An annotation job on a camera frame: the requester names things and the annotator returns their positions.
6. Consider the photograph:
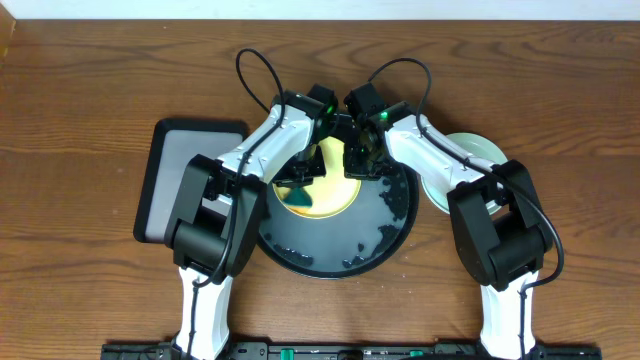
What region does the green yellow sponge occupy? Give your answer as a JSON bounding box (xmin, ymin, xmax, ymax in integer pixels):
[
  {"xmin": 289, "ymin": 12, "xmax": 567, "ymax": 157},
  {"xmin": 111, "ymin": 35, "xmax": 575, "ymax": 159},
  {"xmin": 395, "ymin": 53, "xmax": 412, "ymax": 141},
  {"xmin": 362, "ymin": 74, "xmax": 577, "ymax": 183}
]
[{"xmin": 282, "ymin": 187, "xmax": 313, "ymax": 208}]

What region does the yellow plate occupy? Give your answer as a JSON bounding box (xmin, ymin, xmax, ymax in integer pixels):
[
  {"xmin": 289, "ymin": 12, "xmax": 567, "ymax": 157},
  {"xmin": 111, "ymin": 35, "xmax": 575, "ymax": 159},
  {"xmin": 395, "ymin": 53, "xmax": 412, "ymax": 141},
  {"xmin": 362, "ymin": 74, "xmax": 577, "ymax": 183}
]
[{"xmin": 273, "ymin": 137, "xmax": 361, "ymax": 219}]

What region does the pale green plate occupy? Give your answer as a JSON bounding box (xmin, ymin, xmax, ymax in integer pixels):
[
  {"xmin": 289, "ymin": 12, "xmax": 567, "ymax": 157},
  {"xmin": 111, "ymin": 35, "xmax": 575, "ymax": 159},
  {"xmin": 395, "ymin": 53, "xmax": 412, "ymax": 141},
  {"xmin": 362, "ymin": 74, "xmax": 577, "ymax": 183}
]
[{"xmin": 421, "ymin": 132, "xmax": 508, "ymax": 214}]

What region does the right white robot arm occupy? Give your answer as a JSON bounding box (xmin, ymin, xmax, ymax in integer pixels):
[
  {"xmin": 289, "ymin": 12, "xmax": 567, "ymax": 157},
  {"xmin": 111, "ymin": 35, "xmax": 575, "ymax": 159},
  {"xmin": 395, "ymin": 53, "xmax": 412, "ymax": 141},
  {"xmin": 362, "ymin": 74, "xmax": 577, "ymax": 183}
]
[{"xmin": 345, "ymin": 101, "xmax": 561, "ymax": 359}]

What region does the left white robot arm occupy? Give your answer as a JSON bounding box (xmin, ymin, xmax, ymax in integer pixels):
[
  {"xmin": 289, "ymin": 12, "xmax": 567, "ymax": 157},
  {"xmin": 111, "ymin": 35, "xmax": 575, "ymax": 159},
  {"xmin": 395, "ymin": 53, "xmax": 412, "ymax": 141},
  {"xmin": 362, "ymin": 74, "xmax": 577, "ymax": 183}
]
[{"xmin": 164, "ymin": 85, "xmax": 338, "ymax": 359}]

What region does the black round tray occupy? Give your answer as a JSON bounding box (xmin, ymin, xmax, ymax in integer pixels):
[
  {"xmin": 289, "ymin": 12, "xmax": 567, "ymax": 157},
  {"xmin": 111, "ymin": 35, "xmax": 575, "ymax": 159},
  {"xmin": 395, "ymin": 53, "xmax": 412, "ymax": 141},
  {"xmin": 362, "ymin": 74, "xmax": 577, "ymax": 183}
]
[{"xmin": 259, "ymin": 164, "xmax": 419, "ymax": 279}]

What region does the black rectangular tray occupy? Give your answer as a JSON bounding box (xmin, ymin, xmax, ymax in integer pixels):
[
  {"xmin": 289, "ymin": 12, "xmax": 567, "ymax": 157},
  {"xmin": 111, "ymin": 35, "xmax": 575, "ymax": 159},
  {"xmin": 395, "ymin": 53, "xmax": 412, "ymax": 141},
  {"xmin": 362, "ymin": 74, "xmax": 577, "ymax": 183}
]
[{"xmin": 133, "ymin": 117, "xmax": 249, "ymax": 244}]

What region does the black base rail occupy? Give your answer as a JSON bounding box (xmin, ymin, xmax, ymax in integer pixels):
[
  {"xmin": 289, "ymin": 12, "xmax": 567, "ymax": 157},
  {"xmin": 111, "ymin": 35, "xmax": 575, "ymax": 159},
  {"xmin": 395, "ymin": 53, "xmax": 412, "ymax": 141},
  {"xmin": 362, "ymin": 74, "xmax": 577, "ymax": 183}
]
[{"xmin": 99, "ymin": 339, "xmax": 603, "ymax": 360}]

